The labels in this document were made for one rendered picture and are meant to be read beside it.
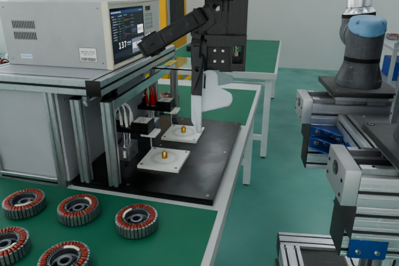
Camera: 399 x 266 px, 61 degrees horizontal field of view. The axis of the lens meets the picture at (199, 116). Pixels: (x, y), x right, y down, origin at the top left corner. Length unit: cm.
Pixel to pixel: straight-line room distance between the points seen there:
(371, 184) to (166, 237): 51
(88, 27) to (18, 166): 52
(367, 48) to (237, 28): 80
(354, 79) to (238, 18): 80
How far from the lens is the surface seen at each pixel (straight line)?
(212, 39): 50
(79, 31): 114
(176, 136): 141
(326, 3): 639
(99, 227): 100
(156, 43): 52
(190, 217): 99
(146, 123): 118
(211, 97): 49
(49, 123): 112
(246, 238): 210
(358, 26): 126
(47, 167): 122
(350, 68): 127
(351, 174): 80
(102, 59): 111
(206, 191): 106
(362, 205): 85
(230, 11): 51
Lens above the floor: 135
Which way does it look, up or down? 21 degrees down
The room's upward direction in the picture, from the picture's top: straight up
